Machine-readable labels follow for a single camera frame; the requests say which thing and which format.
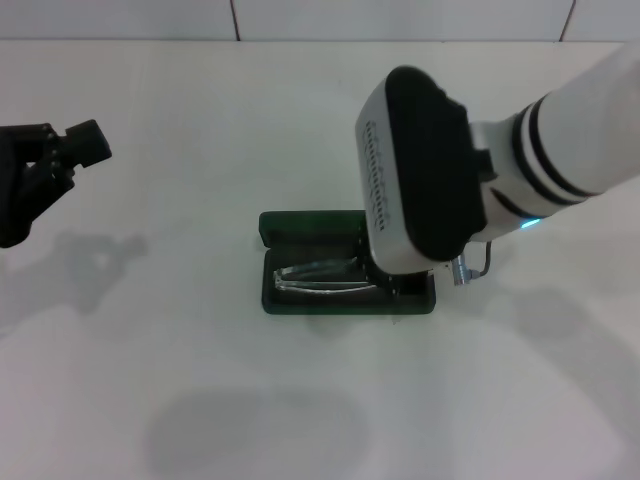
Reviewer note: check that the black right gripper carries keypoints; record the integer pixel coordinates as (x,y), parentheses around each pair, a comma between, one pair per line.
(400,286)

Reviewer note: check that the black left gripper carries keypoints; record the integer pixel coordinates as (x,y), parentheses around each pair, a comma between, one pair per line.
(12,210)

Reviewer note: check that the clear transparent glasses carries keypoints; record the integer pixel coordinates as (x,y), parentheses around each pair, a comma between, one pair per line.
(325,286)

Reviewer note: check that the green glasses case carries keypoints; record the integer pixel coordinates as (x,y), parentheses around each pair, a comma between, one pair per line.
(310,225)

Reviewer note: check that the right gripper silver connector plug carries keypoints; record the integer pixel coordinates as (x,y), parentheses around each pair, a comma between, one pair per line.
(462,272)

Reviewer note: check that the right wrist camera housing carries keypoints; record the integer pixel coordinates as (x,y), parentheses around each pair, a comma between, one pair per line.
(425,165)

